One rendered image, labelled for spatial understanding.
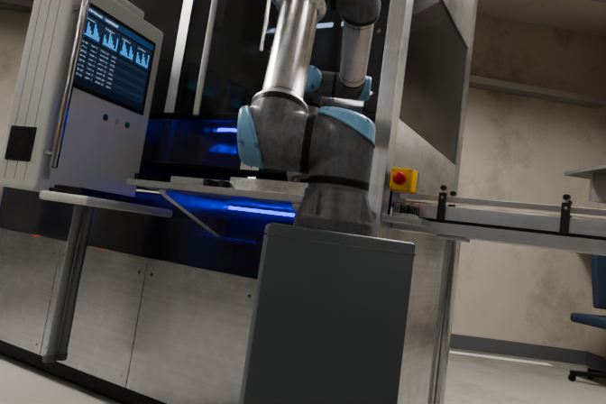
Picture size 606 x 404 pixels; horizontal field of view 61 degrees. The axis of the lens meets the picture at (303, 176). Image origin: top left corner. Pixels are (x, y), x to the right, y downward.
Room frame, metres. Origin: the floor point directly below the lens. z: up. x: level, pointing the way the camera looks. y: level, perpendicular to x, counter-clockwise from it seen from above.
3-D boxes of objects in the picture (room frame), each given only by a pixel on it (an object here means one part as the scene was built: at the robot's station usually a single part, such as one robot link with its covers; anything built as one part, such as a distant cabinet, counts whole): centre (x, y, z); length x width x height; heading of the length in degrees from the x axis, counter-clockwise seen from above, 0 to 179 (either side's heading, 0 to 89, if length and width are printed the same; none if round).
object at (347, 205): (0.99, -0.07, 0.84); 0.15 x 0.15 x 0.10
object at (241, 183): (1.57, 0.01, 0.90); 0.34 x 0.26 x 0.04; 150
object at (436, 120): (2.09, -0.50, 1.51); 0.85 x 0.01 x 0.59; 150
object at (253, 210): (2.18, 0.65, 0.73); 1.98 x 0.01 x 0.25; 60
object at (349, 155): (0.99, -0.06, 0.96); 0.13 x 0.12 x 0.14; 85
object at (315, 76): (1.51, 0.00, 1.23); 0.11 x 0.11 x 0.08; 85
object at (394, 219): (1.68, -0.36, 0.87); 0.14 x 0.13 x 0.02; 150
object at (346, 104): (1.80, -0.03, 1.51); 0.43 x 0.01 x 0.59; 60
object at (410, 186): (1.65, -0.32, 1.00); 0.08 x 0.07 x 0.07; 150
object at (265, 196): (1.70, 0.13, 0.87); 0.70 x 0.48 x 0.02; 60
